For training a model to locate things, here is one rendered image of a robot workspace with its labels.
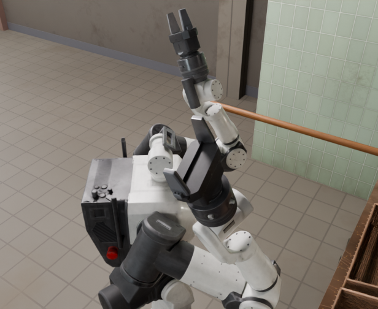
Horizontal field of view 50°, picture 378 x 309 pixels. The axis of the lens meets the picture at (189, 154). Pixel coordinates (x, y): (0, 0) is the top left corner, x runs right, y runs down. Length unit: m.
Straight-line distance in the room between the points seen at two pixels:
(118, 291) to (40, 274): 1.52
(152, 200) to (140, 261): 0.17
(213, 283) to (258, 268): 0.13
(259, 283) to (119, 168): 0.51
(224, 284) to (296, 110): 2.37
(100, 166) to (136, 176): 0.12
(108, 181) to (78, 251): 1.77
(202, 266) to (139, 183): 0.30
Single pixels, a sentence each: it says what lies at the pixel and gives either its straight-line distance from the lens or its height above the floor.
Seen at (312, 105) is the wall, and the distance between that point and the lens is 3.17.
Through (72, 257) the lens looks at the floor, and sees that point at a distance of 2.86.
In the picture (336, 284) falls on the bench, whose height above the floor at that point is 0.58.
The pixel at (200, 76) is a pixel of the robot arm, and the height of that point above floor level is 1.57.
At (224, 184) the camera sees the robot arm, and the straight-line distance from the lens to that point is 0.74.
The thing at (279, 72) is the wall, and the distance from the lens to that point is 3.17.
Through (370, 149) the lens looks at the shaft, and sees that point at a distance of 1.74.
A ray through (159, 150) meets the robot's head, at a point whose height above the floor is 1.51.
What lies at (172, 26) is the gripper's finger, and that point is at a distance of 1.33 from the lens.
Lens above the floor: 2.10
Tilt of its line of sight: 35 degrees down
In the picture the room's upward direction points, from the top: straight up
